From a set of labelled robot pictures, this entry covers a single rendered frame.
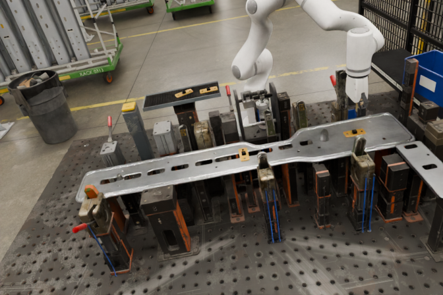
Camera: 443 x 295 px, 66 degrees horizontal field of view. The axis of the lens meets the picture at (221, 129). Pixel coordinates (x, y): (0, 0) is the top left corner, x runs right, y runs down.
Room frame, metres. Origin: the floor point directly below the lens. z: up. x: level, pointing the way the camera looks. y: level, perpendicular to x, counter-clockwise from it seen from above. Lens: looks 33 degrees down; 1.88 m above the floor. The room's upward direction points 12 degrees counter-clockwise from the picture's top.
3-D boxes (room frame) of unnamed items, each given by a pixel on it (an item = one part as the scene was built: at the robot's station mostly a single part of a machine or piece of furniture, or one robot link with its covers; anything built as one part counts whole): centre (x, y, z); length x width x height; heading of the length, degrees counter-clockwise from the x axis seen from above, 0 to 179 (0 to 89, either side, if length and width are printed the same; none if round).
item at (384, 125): (1.12, -0.05, 1.00); 1.38 x 0.22 x 0.02; 88
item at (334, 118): (1.28, -0.54, 0.88); 0.07 x 0.06 x 0.35; 178
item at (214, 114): (1.34, 0.02, 0.90); 0.05 x 0.05 x 0.40; 88
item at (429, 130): (0.97, -0.81, 0.88); 0.08 x 0.08 x 0.36; 88
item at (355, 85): (1.11, -0.54, 1.23); 0.10 x 0.07 x 0.11; 179
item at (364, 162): (0.91, -0.47, 0.87); 0.12 x 0.09 x 0.35; 178
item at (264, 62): (1.66, -0.25, 1.11); 0.19 x 0.12 x 0.24; 121
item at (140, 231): (1.14, 0.46, 0.84); 0.11 x 0.06 x 0.29; 178
